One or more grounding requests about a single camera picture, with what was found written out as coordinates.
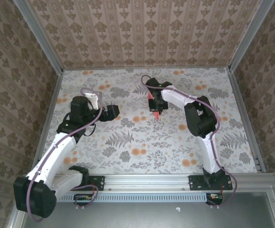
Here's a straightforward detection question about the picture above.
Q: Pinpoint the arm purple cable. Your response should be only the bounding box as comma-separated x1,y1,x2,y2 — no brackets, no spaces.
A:
28,87,104,223
140,75,240,209

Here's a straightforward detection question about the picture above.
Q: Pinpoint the left white camera bracket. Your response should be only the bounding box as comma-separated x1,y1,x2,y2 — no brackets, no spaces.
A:
84,92,103,110

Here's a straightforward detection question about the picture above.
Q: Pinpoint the aluminium side rail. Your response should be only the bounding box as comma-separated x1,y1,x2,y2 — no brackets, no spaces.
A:
227,68,266,173
30,71,64,174

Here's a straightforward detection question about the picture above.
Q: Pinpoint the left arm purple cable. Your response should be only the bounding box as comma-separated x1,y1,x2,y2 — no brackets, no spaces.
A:
28,87,104,223

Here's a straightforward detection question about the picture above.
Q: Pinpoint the aluminium frame post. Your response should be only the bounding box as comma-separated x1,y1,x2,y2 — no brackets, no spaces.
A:
13,0,64,74
228,0,275,72

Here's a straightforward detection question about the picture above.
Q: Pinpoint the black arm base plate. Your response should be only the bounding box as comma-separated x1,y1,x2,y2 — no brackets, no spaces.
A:
189,175,233,191
86,175,106,191

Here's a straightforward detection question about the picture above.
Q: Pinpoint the pink paper sheet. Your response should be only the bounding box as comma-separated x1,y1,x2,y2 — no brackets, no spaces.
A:
147,92,161,121

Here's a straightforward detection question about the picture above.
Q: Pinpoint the grey metal panel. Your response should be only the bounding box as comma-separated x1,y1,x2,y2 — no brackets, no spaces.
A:
20,201,275,228

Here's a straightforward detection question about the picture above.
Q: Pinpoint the wide aluminium mounting rail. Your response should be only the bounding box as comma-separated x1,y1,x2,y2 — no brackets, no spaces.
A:
20,172,275,191

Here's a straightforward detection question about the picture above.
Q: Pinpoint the thin aluminium edge rail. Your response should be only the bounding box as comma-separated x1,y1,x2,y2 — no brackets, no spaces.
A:
62,66,230,71

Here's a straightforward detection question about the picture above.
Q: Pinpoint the black connector board with wires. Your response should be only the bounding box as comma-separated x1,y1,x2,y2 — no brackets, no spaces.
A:
205,192,224,205
74,193,93,207

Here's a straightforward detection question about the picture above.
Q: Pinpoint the floral patterned table cover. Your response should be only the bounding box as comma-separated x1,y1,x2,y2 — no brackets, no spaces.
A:
36,67,259,175

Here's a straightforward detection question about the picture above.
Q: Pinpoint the slotted grey cable duct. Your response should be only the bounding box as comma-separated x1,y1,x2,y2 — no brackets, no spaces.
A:
56,192,223,203

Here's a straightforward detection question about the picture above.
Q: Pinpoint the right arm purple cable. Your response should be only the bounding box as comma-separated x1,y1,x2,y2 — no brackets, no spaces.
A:
140,75,240,209

